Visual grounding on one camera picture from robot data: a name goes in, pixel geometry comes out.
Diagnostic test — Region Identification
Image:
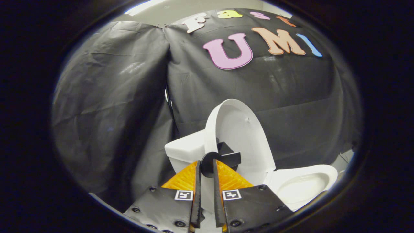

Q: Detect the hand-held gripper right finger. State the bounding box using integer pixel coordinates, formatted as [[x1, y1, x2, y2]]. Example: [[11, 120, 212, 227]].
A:
[[212, 159, 294, 233]]

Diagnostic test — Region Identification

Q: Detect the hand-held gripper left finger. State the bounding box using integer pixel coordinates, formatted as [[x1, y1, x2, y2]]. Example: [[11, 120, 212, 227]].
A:
[[124, 160, 205, 233]]

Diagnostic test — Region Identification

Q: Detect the black round lid handle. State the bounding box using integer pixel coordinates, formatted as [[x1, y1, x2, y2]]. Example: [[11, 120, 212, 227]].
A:
[[200, 141, 242, 178]]

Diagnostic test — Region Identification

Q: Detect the white toilet lid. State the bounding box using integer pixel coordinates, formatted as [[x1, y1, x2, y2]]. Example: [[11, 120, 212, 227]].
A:
[[204, 99, 276, 186]]

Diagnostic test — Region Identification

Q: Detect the white toilet with tank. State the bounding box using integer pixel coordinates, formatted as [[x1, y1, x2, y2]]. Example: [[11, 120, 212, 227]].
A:
[[164, 129, 338, 212]]

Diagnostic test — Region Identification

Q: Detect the black backdrop cloth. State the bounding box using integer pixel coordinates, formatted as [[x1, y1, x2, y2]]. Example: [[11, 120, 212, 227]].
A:
[[52, 8, 362, 211]]

